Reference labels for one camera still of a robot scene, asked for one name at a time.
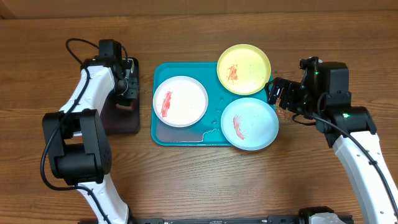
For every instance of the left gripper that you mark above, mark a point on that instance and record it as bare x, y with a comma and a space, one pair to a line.
133, 92

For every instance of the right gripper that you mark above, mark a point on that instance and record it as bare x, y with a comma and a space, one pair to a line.
286, 88

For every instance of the green pink sponge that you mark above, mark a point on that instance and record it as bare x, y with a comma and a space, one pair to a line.
128, 107

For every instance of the white plate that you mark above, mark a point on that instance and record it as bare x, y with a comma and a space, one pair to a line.
180, 101

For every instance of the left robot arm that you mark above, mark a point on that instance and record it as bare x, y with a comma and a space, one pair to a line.
77, 155

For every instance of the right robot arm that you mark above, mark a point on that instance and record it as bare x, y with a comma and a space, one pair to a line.
323, 97

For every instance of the black plastic tray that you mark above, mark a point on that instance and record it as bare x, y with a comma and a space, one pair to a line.
117, 121

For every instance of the teal plastic tray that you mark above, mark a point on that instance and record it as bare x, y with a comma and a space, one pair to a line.
207, 131

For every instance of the light blue plate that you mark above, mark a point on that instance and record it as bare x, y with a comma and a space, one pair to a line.
249, 124

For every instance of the yellow-green plate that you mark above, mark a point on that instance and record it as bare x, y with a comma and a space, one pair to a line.
243, 69

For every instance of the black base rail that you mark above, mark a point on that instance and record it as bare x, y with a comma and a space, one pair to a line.
272, 219

